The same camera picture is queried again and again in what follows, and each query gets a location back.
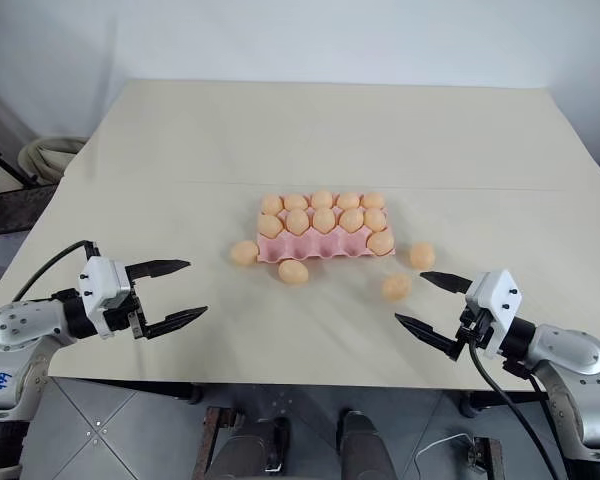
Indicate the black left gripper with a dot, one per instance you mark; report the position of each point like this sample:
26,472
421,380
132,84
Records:
138,312

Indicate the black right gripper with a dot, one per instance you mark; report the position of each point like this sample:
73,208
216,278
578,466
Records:
470,327

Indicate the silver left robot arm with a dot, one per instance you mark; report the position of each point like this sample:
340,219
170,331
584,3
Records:
15,327

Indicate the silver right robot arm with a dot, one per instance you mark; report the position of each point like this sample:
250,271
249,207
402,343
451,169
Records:
575,360

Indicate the pink egg tray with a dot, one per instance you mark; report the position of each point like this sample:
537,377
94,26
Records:
325,247

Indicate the tan plastic egg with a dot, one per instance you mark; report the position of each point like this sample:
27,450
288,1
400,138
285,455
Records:
422,255
322,198
348,201
297,221
244,253
293,272
373,201
396,287
323,220
381,242
374,219
269,225
272,204
351,220
295,202

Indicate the dark rounded shape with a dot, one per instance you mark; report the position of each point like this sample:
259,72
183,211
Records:
365,445
252,450

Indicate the black textured floor plate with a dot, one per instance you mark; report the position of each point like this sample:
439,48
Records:
15,207

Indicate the beige fabric bin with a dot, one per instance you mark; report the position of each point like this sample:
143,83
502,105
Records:
47,155

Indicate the black tripod stand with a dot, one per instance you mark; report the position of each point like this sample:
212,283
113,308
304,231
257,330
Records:
0,160

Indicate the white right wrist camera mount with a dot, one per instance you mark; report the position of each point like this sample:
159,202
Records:
495,300

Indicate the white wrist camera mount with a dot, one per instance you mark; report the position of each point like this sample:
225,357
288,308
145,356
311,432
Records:
102,285
495,300

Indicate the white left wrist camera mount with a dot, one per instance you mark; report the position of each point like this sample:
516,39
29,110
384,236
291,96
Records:
102,285

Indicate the rusty metal frame leg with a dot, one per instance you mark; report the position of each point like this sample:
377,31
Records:
211,440
487,457

